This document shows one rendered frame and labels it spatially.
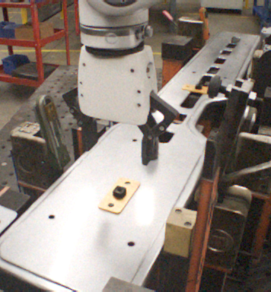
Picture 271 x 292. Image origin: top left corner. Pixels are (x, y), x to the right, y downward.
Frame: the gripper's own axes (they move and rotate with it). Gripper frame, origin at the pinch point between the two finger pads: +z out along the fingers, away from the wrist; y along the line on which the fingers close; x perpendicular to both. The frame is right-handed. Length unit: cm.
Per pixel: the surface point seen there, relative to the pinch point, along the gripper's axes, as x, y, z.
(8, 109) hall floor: -174, 198, 108
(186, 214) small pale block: 7.3, -12.7, 2.4
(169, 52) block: -76, 18, 10
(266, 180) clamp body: -15.0, -21.4, 10.3
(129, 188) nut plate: -1.8, -0.7, 8.5
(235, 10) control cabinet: -695, 92, 105
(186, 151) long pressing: -16.5, -5.7, 9.0
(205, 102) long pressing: -39.0, -3.6, 8.8
